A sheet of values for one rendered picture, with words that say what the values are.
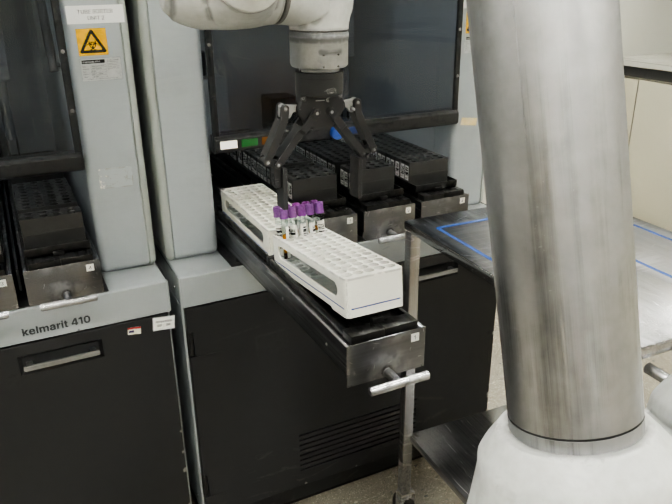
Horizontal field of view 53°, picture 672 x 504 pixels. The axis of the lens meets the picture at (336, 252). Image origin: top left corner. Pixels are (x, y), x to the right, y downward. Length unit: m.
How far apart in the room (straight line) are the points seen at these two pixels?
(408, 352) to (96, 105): 0.75
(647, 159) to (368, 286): 2.73
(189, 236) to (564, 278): 1.10
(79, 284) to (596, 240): 1.07
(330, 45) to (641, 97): 2.71
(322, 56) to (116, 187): 0.57
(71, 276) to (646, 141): 2.85
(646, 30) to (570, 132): 3.37
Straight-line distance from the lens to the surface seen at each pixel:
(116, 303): 1.41
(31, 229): 1.42
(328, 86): 1.05
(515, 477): 0.53
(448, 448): 1.67
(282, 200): 1.10
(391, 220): 1.57
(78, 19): 1.37
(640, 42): 3.82
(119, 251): 1.47
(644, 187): 3.65
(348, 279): 0.99
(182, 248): 1.49
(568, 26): 0.47
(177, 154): 1.43
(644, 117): 3.61
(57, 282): 1.38
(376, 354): 1.02
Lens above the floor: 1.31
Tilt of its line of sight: 22 degrees down
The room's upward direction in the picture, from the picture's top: 1 degrees counter-clockwise
